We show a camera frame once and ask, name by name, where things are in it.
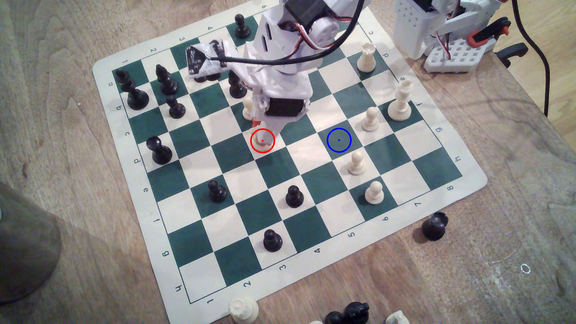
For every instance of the black knight chess piece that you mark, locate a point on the black knight chess piece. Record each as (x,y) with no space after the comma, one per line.
(356,313)

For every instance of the orange black table clamp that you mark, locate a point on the orange black table clamp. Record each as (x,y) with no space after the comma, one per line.
(488,32)

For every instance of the black rook chess piece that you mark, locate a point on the black rook chess piece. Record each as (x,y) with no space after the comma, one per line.
(434,228)

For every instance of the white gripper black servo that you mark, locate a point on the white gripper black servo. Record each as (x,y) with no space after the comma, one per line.
(284,109)

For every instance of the tall white king piece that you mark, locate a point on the tall white king piece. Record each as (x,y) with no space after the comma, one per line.
(400,105)

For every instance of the black bishop chess piece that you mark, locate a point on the black bishop chess piece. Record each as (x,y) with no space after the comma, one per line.
(236,89)
(167,83)

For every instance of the white perforated base plate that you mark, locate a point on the white perforated base plate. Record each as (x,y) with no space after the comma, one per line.
(456,57)

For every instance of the dark grey round object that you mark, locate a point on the dark grey round object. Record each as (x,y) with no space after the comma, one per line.
(24,243)

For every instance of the tall black king piece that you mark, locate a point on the tall black king piece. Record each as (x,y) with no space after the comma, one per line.
(136,98)

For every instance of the black pawn chess piece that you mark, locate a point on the black pawn chess piece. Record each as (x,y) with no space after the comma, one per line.
(217,193)
(200,79)
(176,109)
(272,243)
(242,29)
(294,199)
(160,154)

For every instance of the green white chess mat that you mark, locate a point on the green white chess mat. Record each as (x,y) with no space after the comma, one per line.
(315,180)

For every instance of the white rook on board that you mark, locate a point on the white rook on board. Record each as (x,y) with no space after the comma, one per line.
(366,59)

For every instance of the white pawn chess piece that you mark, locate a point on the white pawn chess piece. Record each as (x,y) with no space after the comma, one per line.
(371,120)
(374,194)
(247,110)
(357,164)

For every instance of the small camera module board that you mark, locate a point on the small camera module board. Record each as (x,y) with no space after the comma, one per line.
(204,58)

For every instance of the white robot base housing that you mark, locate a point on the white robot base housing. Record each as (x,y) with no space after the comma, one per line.
(409,27)

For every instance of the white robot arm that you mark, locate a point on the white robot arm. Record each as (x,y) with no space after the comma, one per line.
(274,33)

